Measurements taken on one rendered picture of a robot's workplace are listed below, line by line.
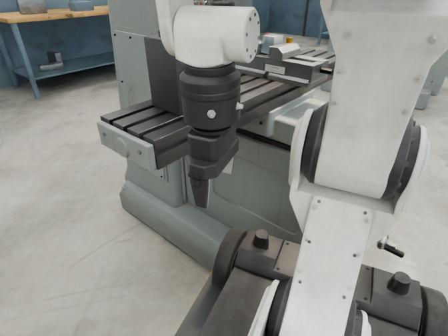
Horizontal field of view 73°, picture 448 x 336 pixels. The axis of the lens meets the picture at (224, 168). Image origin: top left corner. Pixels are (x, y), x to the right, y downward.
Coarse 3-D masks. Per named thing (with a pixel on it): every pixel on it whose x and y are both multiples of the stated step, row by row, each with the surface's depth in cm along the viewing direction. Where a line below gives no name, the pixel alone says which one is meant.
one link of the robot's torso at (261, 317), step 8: (272, 288) 60; (264, 296) 60; (272, 296) 59; (264, 304) 57; (264, 312) 56; (256, 320) 56; (264, 320) 54; (256, 328) 53; (264, 328) 56; (368, 328) 55
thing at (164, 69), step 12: (156, 36) 78; (156, 48) 76; (156, 60) 78; (168, 60) 75; (156, 72) 80; (168, 72) 77; (180, 72) 76; (156, 84) 82; (168, 84) 79; (156, 96) 85; (168, 96) 81; (180, 96) 79; (168, 108) 83; (180, 108) 80
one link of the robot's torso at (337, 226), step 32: (416, 160) 43; (320, 192) 55; (320, 224) 54; (352, 224) 52; (384, 224) 51; (320, 256) 54; (352, 256) 52; (288, 288) 58; (320, 288) 54; (352, 288) 52; (288, 320) 55; (320, 320) 53; (352, 320) 53
